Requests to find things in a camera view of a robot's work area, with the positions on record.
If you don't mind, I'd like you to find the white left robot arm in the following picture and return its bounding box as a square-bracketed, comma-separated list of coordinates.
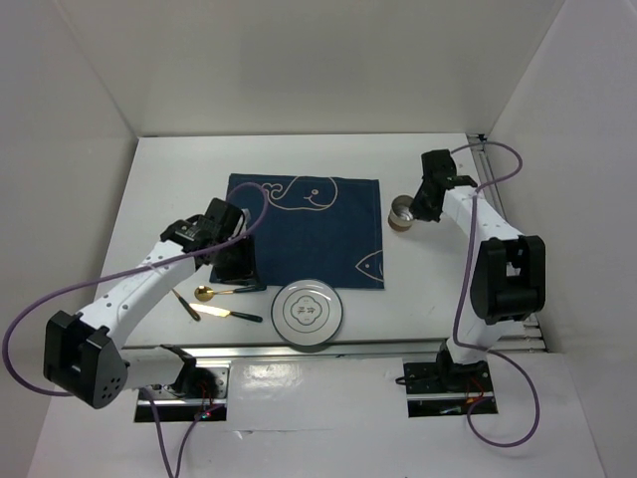
[44, 215, 254, 409]

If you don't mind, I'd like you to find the gold spoon black handle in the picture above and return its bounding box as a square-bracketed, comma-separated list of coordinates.
[194, 285, 263, 303]

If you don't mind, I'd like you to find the aluminium frame rail front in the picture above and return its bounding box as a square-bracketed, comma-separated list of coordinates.
[118, 336, 548, 363]

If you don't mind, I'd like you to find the gold knife black handle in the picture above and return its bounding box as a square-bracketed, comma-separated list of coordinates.
[190, 304, 264, 323]

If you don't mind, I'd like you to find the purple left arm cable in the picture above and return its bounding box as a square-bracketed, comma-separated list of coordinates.
[2, 182, 273, 478]

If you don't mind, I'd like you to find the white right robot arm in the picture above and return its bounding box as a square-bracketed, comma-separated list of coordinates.
[410, 174, 545, 391]

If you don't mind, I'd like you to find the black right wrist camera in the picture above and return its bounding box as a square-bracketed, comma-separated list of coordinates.
[421, 149, 457, 180]

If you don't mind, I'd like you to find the white round dinner plate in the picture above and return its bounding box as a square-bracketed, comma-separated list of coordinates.
[270, 279, 344, 348]

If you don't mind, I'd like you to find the aluminium frame rail right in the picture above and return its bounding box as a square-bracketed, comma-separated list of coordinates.
[468, 135, 545, 326]

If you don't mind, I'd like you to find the dark blue embroidered cloth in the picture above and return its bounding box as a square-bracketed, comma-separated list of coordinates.
[227, 173, 384, 290]

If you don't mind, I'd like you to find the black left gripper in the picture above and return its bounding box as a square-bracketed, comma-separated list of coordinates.
[212, 233, 261, 287]

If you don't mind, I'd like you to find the aluminium frame rail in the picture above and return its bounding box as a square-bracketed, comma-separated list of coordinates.
[468, 135, 545, 326]
[118, 336, 548, 363]

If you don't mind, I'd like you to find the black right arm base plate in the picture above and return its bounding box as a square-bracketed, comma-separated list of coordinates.
[395, 361, 498, 418]

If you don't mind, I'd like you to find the gold fork black handle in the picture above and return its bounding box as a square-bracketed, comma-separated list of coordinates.
[171, 289, 201, 322]

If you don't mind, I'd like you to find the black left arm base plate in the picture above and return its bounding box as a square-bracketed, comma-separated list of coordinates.
[134, 360, 230, 423]

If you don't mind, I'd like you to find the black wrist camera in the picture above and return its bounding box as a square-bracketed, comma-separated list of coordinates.
[421, 149, 457, 180]
[198, 198, 247, 243]

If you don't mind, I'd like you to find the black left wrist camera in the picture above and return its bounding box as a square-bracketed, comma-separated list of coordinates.
[198, 198, 247, 243]

